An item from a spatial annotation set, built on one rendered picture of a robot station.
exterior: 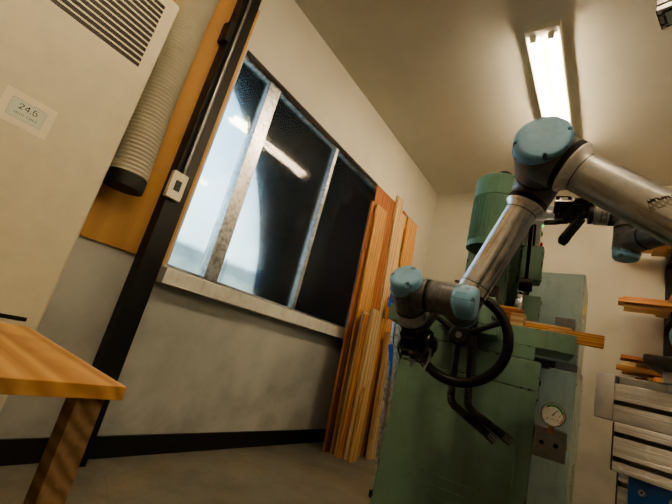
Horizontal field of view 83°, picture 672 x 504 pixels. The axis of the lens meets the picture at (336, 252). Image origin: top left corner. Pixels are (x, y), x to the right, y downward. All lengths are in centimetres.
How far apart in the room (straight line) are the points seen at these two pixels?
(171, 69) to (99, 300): 102
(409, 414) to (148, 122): 149
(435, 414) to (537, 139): 89
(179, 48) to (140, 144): 47
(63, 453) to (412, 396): 98
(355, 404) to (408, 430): 147
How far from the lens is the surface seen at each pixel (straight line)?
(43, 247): 148
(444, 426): 138
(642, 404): 98
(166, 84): 186
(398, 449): 142
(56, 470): 84
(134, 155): 172
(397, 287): 85
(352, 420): 286
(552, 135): 94
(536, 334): 137
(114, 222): 186
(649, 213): 90
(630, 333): 389
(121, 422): 207
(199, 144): 201
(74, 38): 162
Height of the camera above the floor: 68
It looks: 14 degrees up
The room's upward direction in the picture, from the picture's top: 15 degrees clockwise
